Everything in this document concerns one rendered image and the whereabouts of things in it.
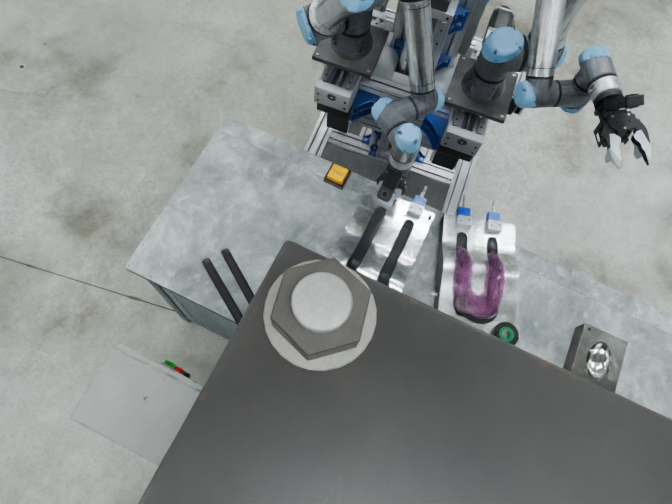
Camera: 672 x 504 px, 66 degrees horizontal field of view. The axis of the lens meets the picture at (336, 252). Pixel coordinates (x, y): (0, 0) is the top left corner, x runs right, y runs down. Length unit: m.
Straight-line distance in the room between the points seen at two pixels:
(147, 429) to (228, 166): 1.17
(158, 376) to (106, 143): 2.21
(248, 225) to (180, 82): 1.58
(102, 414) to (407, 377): 0.72
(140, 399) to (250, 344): 0.59
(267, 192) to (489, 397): 1.50
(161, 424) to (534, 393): 0.73
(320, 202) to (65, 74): 2.03
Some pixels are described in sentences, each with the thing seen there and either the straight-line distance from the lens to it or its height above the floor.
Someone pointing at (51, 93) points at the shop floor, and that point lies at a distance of 3.47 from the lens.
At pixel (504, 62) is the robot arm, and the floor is 1.23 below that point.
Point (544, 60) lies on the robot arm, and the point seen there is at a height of 1.43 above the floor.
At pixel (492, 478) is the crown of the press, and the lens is 0.54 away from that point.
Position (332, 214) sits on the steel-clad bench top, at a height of 0.80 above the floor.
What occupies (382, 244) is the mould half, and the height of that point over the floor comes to 0.88.
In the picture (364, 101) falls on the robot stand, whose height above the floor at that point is 0.90.
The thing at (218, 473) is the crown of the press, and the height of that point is 2.00.
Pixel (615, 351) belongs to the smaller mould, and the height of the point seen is 0.87.
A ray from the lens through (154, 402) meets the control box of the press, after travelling 1.09.
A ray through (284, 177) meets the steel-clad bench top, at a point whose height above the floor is 0.80.
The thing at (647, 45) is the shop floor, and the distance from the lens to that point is 4.12.
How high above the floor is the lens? 2.52
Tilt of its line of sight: 69 degrees down
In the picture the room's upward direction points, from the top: 10 degrees clockwise
